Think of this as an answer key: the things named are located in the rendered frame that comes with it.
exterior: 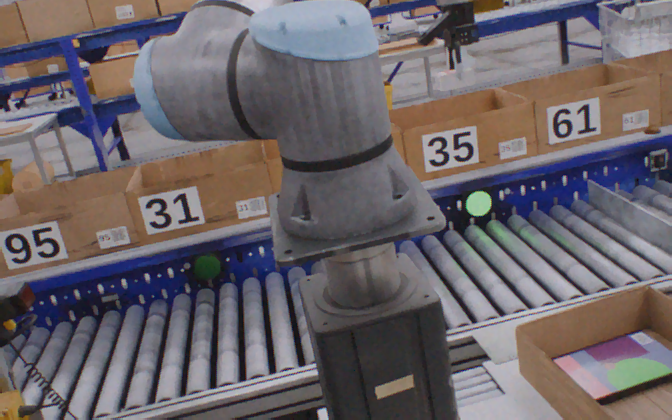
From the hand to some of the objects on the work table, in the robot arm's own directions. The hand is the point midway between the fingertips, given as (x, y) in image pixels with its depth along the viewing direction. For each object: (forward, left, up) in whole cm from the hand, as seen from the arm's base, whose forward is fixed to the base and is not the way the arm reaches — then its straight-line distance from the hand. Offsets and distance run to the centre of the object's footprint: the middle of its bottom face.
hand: (455, 75), depth 191 cm
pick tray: (-105, +3, -32) cm, 110 cm away
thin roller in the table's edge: (-88, +38, -35) cm, 102 cm away
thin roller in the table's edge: (-93, +38, -34) cm, 106 cm away
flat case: (-96, +4, -31) cm, 101 cm away
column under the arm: (-104, +46, -32) cm, 118 cm away
